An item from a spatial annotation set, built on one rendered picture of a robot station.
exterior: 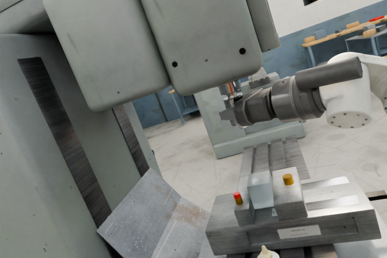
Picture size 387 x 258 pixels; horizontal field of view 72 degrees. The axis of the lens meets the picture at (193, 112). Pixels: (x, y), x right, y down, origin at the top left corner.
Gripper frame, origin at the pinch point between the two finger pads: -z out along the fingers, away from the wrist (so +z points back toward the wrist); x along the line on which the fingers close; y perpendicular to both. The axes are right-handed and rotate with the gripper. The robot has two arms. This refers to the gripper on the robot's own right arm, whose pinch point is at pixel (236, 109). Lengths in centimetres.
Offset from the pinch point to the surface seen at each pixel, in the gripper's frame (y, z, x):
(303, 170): 30.3, -0.7, -24.8
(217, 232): 23.9, -6.7, 13.5
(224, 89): -5.7, 0.2, 2.4
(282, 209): 20.9, 7.4, 7.2
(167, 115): 96, -549, -455
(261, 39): -13.0, 9.8, -2.3
